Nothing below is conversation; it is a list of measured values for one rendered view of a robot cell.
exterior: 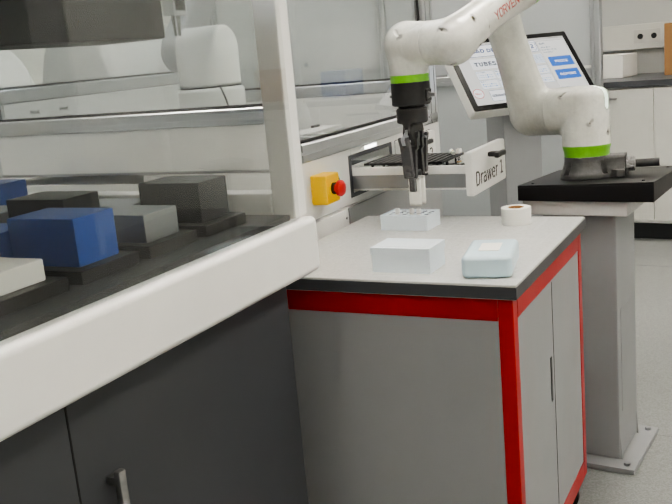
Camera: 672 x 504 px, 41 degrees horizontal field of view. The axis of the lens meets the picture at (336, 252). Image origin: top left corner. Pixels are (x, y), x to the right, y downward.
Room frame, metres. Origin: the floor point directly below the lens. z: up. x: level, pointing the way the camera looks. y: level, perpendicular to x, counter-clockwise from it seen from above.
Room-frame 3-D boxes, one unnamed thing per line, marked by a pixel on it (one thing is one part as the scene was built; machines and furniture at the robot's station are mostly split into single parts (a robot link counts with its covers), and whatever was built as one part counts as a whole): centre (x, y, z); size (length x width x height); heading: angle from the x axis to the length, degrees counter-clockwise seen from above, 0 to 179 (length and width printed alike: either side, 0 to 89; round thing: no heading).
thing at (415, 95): (2.13, -0.21, 1.08); 0.12 x 0.09 x 0.06; 60
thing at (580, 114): (2.45, -0.70, 0.96); 0.16 x 0.13 x 0.19; 45
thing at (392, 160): (2.40, -0.24, 0.87); 0.22 x 0.18 x 0.06; 62
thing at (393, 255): (1.75, -0.15, 0.79); 0.13 x 0.09 x 0.05; 62
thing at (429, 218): (2.16, -0.19, 0.78); 0.12 x 0.08 x 0.04; 60
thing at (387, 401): (1.96, -0.21, 0.38); 0.62 x 0.58 x 0.76; 152
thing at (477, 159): (2.31, -0.41, 0.87); 0.29 x 0.02 x 0.11; 152
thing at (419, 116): (2.13, -0.21, 1.01); 0.08 x 0.07 x 0.09; 150
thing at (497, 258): (1.68, -0.30, 0.78); 0.15 x 0.10 x 0.04; 162
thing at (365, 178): (2.41, -0.23, 0.86); 0.40 x 0.26 x 0.06; 62
